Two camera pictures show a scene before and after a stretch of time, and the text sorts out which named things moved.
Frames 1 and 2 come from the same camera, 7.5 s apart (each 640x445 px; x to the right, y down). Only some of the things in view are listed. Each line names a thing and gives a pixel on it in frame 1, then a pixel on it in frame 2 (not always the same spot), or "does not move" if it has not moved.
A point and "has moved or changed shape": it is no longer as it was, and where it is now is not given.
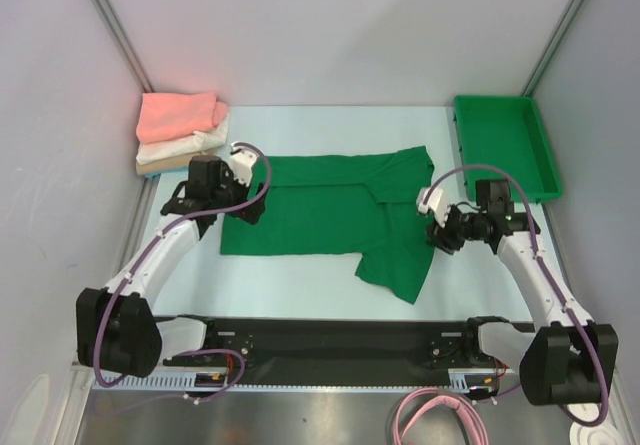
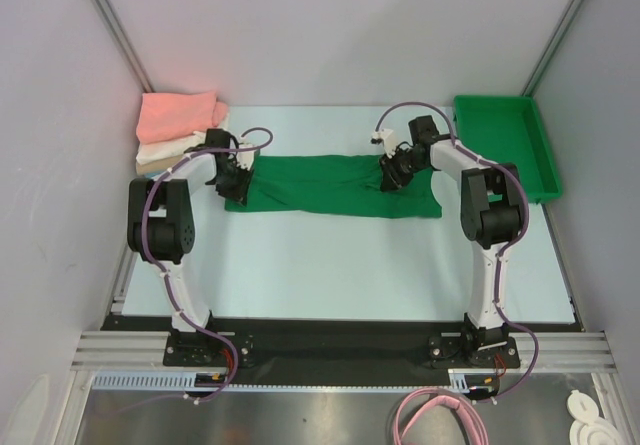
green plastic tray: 506,132 does not move
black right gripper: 445,232 -> 393,171
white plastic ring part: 602,434 does not move
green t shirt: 356,204 has moved or changed shape
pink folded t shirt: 168,115 does not move
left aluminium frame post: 114,26 does not move
